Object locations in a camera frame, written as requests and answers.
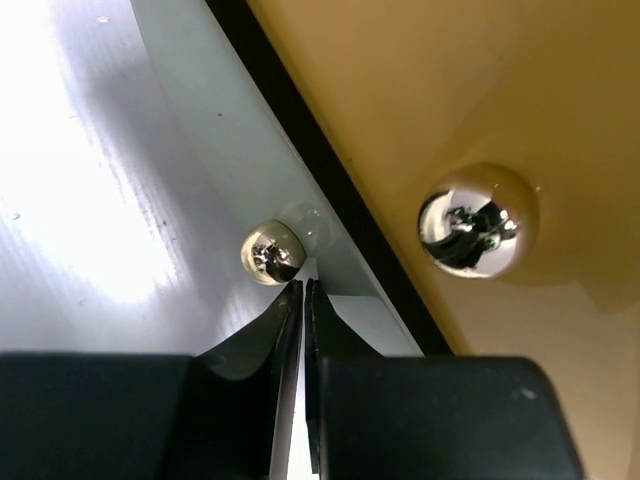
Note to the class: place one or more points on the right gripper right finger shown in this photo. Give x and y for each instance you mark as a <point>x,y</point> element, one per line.
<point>445,417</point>

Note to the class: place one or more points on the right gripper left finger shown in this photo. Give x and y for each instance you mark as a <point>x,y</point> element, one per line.
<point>224,414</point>

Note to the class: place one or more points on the yellow drawer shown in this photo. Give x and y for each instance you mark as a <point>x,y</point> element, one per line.
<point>413,92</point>

